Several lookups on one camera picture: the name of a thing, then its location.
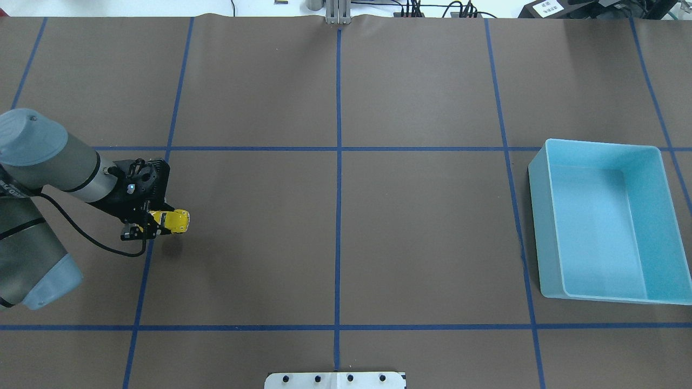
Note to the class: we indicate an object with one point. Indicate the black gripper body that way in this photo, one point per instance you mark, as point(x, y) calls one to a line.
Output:
point(120, 202)

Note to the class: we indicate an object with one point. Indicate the light blue plastic bin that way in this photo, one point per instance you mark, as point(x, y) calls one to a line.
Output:
point(605, 225)

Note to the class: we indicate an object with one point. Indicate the yellow beetle toy car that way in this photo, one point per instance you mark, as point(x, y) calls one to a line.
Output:
point(175, 221)

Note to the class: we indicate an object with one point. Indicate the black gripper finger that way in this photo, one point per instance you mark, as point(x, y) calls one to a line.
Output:
point(149, 224)
point(163, 207)

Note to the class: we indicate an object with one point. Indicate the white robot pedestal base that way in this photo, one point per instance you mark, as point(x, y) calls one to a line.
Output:
point(375, 379)

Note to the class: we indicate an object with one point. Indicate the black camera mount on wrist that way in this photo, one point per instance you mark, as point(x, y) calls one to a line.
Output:
point(132, 231)

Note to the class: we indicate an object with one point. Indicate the aluminium frame post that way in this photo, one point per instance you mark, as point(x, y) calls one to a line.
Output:
point(337, 12)

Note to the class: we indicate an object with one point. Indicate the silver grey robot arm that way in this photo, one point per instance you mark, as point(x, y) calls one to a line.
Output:
point(36, 268)

